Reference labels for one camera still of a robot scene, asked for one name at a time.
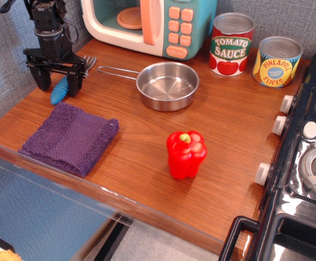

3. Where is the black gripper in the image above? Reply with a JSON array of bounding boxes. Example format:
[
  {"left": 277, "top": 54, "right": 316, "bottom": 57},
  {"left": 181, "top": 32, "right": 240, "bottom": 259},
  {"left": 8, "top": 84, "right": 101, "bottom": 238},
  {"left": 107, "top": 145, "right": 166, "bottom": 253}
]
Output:
[{"left": 23, "top": 28, "right": 89, "bottom": 97}]

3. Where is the blue handled metal fork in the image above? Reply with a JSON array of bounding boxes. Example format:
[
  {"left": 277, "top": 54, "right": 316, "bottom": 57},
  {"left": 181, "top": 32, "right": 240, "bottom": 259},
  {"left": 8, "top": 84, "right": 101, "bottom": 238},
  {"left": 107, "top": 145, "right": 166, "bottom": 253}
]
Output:
[{"left": 50, "top": 55, "right": 97, "bottom": 105}]

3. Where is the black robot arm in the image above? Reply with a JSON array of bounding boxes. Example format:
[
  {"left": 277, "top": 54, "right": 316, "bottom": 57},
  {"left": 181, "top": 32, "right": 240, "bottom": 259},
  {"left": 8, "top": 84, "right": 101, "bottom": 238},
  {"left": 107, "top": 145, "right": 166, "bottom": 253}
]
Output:
[{"left": 23, "top": 1, "right": 88, "bottom": 97}]

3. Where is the red bell pepper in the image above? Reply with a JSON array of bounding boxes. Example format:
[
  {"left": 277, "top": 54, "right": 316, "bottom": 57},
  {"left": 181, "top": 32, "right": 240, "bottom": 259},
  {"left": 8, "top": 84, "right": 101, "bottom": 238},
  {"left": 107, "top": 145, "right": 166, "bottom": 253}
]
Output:
[{"left": 166, "top": 130, "right": 207, "bottom": 179}]

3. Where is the purple folded towel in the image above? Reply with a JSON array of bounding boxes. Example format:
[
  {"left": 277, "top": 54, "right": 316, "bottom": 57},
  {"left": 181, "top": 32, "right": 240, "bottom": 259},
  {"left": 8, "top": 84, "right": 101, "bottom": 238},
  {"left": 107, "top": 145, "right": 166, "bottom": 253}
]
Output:
[{"left": 18, "top": 102, "right": 119, "bottom": 177}]

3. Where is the small steel pan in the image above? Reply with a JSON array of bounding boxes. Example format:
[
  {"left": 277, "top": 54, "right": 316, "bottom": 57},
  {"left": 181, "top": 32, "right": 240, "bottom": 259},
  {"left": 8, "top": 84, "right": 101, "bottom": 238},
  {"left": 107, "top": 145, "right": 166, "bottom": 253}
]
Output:
[{"left": 97, "top": 61, "right": 200, "bottom": 112}]

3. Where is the teal toy microwave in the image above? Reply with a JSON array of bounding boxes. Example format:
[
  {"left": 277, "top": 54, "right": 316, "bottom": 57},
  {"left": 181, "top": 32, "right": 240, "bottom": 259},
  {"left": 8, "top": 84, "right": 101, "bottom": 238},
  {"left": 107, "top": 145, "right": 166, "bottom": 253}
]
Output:
[{"left": 80, "top": 1, "right": 217, "bottom": 60}]

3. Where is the clear acrylic table guard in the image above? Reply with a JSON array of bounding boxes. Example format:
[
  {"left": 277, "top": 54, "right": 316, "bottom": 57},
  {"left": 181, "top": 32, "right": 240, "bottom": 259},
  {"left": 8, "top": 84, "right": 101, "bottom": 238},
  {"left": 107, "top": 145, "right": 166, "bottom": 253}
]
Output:
[{"left": 0, "top": 146, "right": 218, "bottom": 260}]

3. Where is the tomato sauce can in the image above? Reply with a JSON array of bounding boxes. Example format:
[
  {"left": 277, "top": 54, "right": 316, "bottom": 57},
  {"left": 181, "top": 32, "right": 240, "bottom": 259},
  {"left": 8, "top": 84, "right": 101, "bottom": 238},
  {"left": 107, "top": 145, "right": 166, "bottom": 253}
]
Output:
[{"left": 209, "top": 13, "right": 255, "bottom": 77}]

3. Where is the orange object bottom left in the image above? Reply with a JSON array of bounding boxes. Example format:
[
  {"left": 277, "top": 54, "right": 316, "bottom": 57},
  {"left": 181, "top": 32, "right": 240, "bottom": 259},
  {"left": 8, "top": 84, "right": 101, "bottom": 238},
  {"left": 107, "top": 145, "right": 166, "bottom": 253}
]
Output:
[{"left": 0, "top": 250, "right": 22, "bottom": 261}]

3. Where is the pineapple slices can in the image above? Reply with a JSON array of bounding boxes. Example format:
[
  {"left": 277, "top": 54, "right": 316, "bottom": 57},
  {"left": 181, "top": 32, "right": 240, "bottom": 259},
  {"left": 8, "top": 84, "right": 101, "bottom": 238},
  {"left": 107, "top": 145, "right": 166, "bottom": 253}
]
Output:
[{"left": 252, "top": 36, "right": 303, "bottom": 88}]

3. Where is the white stove knob front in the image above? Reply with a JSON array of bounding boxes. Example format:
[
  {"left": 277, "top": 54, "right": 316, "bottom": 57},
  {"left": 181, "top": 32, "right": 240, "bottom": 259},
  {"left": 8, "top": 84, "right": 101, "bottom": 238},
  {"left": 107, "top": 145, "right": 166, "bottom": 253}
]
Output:
[{"left": 255, "top": 163, "right": 271, "bottom": 186}]

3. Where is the white stove knob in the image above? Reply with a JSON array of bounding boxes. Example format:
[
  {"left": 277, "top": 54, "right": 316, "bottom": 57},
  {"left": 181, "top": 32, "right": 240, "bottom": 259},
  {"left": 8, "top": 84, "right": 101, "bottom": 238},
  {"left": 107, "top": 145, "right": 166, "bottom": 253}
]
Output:
[
  {"left": 272, "top": 116, "right": 287, "bottom": 136},
  {"left": 255, "top": 163, "right": 271, "bottom": 186},
  {"left": 280, "top": 95, "right": 294, "bottom": 114}
]

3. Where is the white stove knob middle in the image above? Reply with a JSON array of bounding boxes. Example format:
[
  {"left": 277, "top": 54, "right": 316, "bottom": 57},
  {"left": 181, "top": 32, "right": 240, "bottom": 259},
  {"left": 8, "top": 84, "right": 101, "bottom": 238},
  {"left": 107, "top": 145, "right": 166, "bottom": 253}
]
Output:
[{"left": 272, "top": 116, "right": 287, "bottom": 136}]

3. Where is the white stove knob rear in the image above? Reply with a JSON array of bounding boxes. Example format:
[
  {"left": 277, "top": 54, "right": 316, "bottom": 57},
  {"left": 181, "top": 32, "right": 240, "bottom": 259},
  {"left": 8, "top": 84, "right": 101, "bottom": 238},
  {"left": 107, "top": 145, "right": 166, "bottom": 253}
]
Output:
[{"left": 280, "top": 95, "right": 294, "bottom": 114}]

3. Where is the black toy stove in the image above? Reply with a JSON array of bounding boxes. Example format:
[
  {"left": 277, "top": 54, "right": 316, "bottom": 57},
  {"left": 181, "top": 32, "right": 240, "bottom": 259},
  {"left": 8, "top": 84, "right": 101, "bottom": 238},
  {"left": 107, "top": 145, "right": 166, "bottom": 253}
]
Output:
[{"left": 219, "top": 53, "right": 316, "bottom": 260}]

